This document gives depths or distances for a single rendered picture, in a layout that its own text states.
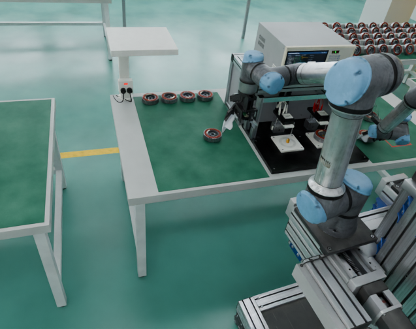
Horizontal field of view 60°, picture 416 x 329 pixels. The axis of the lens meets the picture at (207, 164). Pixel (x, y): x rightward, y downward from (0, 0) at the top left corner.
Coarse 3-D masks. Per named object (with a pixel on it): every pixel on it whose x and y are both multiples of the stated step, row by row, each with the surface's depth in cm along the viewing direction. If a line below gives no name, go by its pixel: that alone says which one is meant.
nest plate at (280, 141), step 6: (276, 138) 217; (282, 138) 218; (294, 138) 219; (276, 144) 213; (282, 144) 213; (288, 144) 214; (294, 144) 214; (300, 144) 215; (282, 150) 208; (288, 150) 209; (294, 150) 211; (300, 150) 212
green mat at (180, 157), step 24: (216, 96) 256; (144, 120) 224; (168, 120) 227; (192, 120) 229; (216, 120) 232; (168, 144) 207; (192, 144) 210; (216, 144) 212; (240, 144) 214; (168, 168) 191; (192, 168) 193; (216, 168) 195; (240, 168) 197
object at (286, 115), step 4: (276, 112) 218; (284, 112) 219; (276, 116) 218; (280, 116) 214; (284, 116) 211; (288, 116) 212; (292, 116) 212; (276, 120) 220; (280, 120) 213; (284, 120) 210; (288, 120) 210; (292, 120) 211; (284, 124) 211; (288, 124) 212; (292, 124) 213
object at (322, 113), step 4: (308, 108) 226; (312, 108) 226; (316, 108) 227; (312, 112) 223; (316, 112) 219; (320, 112) 219; (324, 112) 219; (316, 116) 219; (320, 116) 216; (324, 116) 217; (328, 116) 218; (316, 120) 221; (320, 120) 218; (324, 120) 219; (320, 124) 217; (324, 124) 218
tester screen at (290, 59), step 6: (288, 54) 191; (294, 54) 192; (300, 54) 193; (306, 54) 194; (312, 54) 195; (318, 54) 196; (324, 54) 197; (288, 60) 193; (294, 60) 194; (300, 60) 196; (306, 60) 197; (312, 60) 198; (318, 60) 199; (324, 60) 200
